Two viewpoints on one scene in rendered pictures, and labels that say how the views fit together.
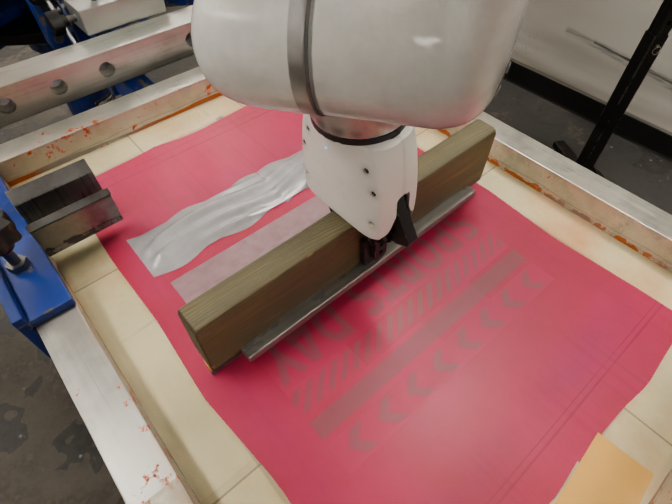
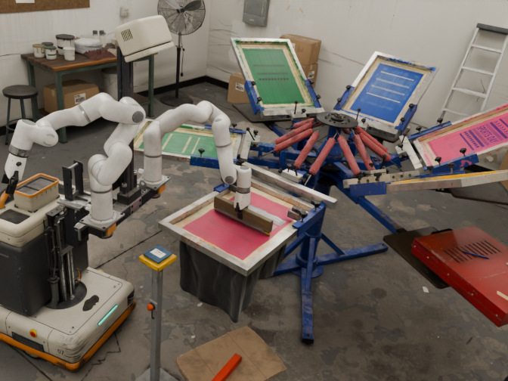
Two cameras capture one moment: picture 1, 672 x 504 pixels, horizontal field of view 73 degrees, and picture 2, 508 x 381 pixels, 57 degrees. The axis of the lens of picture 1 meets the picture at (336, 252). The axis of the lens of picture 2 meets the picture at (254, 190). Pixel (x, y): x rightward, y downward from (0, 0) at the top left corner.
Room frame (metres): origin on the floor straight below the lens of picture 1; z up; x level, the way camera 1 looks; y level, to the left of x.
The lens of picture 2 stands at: (-0.36, -2.15, 2.40)
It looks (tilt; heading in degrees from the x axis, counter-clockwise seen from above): 29 degrees down; 72
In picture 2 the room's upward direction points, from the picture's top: 8 degrees clockwise
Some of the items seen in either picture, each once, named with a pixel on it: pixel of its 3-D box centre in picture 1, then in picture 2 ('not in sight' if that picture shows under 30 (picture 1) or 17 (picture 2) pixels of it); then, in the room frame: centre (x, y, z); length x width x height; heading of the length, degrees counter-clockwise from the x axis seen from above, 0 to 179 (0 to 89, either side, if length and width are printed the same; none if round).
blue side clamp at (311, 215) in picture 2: not in sight; (308, 219); (0.69, -0.06, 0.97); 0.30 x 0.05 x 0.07; 41
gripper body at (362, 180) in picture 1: (360, 154); (243, 197); (0.30, -0.02, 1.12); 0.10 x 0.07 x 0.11; 41
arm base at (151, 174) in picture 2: not in sight; (150, 166); (-0.19, 0.17, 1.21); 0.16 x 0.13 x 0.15; 144
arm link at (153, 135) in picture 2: not in sight; (153, 139); (-0.17, 0.17, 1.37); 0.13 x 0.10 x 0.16; 69
